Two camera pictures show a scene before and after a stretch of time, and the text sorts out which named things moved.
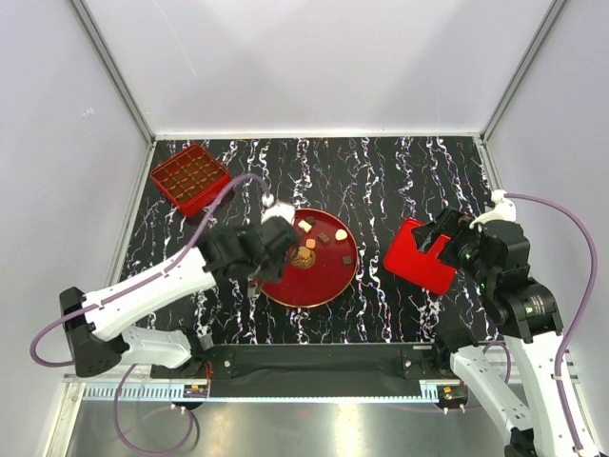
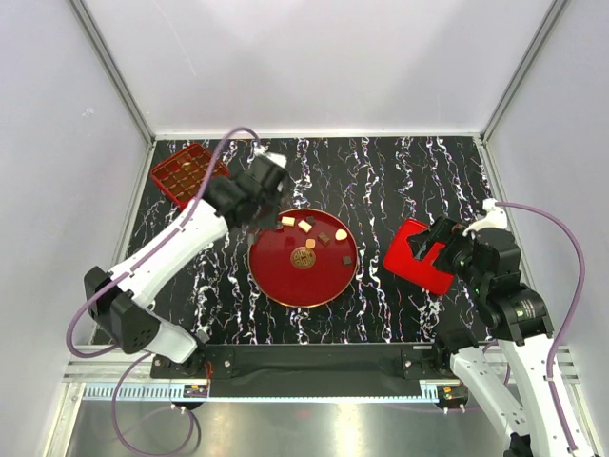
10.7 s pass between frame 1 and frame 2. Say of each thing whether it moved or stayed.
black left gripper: moved
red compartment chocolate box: stayed
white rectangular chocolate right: stayed
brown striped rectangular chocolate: stayed
